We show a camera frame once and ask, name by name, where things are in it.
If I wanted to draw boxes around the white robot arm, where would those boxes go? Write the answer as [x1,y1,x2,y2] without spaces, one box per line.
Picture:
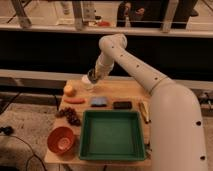
[88,34,208,171]

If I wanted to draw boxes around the green plastic tray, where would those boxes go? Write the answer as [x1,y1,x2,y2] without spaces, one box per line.
[79,110,146,161]

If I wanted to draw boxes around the white plastic cup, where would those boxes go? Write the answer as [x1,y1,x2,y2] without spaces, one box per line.
[81,75,94,91]

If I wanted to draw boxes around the wooden table board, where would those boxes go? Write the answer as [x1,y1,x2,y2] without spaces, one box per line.
[44,80,151,167]

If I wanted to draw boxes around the blue sponge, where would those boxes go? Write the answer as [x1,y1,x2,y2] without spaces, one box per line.
[90,97,107,107]

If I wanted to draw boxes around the pink sausage toy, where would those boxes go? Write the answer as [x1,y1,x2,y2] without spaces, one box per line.
[64,98,85,104]

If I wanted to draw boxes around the black rectangular block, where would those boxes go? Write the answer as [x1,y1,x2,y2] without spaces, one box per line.
[113,101,132,109]

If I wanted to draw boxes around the purple grape bunch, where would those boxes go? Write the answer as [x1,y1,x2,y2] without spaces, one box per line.
[55,107,81,126]

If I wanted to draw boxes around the yellow banana toy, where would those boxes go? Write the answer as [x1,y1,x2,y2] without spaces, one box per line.
[138,102,149,124]

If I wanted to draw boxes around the orange bowl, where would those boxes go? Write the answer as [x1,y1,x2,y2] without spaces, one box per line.
[47,126,75,155]

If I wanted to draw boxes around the person in background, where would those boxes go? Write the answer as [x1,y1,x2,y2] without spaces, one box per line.
[116,1,147,27]

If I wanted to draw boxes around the black floor cable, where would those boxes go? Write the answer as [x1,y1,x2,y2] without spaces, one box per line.
[0,125,48,171]

